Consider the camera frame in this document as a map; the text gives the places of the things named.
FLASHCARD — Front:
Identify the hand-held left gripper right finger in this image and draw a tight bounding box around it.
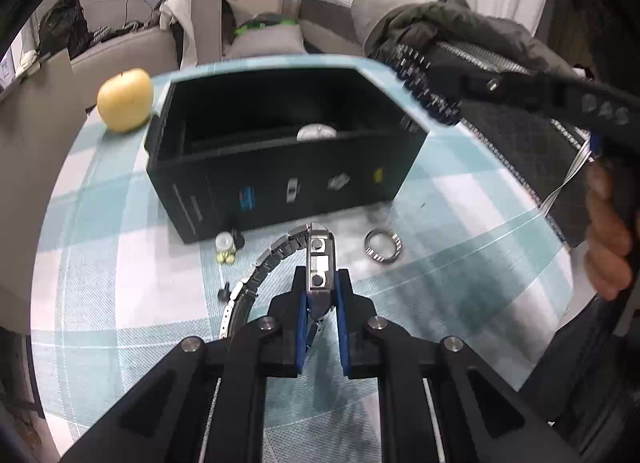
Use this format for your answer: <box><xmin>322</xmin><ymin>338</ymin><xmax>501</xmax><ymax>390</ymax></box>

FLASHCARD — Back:
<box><xmin>336</xmin><ymin>268</ymin><xmax>583</xmax><ymax>463</ymax></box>

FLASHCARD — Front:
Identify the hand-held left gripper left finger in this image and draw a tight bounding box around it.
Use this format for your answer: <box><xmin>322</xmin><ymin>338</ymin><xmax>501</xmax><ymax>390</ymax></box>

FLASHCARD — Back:
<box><xmin>60</xmin><ymin>265</ymin><xmax>308</xmax><ymax>463</ymax></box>

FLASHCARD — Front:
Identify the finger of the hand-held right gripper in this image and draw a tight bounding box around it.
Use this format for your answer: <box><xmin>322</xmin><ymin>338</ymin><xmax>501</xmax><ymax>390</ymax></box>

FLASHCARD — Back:
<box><xmin>459</xmin><ymin>70</ymin><xmax>640</xmax><ymax>133</ymax></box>

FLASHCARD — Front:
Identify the silver metal link watch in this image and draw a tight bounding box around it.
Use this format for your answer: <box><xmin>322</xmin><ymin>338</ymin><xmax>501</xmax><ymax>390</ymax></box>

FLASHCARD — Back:
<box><xmin>220</xmin><ymin>222</ymin><xmax>337</xmax><ymax>359</ymax></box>

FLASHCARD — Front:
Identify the black organizer box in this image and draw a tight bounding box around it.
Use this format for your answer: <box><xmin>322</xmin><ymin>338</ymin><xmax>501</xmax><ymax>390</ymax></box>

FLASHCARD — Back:
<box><xmin>144</xmin><ymin>67</ymin><xmax>430</xmax><ymax>245</ymax></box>

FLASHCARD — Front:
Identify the person's right hand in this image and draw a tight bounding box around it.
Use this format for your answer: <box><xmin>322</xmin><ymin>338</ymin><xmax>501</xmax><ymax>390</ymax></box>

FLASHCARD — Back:
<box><xmin>584</xmin><ymin>162</ymin><xmax>637</xmax><ymax>302</ymax></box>

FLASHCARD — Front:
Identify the dark olive jacket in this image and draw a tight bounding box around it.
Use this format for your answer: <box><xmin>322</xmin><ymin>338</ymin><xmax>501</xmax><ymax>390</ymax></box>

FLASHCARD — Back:
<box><xmin>364</xmin><ymin>0</ymin><xmax>583</xmax><ymax>81</ymax></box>

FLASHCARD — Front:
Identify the teal checkered tablecloth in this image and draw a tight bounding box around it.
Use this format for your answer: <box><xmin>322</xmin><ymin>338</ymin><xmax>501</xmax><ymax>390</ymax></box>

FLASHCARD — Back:
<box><xmin>30</xmin><ymin>56</ymin><xmax>575</xmax><ymax>463</ymax></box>

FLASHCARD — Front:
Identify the white round item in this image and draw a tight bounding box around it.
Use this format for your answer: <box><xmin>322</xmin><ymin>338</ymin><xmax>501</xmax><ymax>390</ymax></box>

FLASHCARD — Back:
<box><xmin>297</xmin><ymin>124</ymin><xmax>337</xmax><ymax>142</ymax></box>

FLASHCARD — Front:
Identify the green and black object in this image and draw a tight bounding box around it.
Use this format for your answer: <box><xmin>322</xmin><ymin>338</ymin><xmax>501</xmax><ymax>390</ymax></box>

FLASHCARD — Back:
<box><xmin>234</xmin><ymin>13</ymin><xmax>297</xmax><ymax>38</ymax></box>

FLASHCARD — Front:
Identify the yellow apple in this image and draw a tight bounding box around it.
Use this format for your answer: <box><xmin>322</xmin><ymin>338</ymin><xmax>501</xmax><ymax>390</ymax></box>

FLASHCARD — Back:
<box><xmin>96</xmin><ymin>68</ymin><xmax>155</xmax><ymax>134</ymax></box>

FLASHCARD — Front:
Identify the grey armchair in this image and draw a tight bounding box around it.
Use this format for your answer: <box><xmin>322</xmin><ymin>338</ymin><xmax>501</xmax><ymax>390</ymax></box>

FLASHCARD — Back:
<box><xmin>67</xmin><ymin>0</ymin><xmax>306</xmax><ymax>116</ymax></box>

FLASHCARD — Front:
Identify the black backpack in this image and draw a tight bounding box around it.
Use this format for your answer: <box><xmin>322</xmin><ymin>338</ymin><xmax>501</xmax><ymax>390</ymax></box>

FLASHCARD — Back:
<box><xmin>36</xmin><ymin>0</ymin><xmax>92</xmax><ymax>60</ymax></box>

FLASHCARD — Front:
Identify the white flat cable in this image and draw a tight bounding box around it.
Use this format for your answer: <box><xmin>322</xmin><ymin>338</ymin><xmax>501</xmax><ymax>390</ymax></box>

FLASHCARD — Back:
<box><xmin>542</xmin><ymin>136</ymin><xmax>598</xmax><ymax>211</ymax></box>

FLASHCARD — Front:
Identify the metal bearing ring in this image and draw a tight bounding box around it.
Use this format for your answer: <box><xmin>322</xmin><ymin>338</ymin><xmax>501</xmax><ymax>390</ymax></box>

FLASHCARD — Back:
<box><xmin>364</xmin><ymin>228</ymin><xmax>403</xmax><ymax>264</ymax></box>

